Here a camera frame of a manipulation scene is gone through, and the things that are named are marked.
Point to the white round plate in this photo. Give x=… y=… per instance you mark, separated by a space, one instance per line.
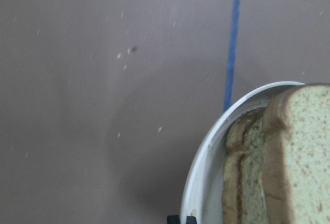
x=202 y=196

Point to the bread slice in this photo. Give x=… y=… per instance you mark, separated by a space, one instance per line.
x=242 y=197
x=295 y=166

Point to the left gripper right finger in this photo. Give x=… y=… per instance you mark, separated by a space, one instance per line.
x=191 y=220

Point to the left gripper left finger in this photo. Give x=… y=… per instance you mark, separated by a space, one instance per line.
x=173 y=219

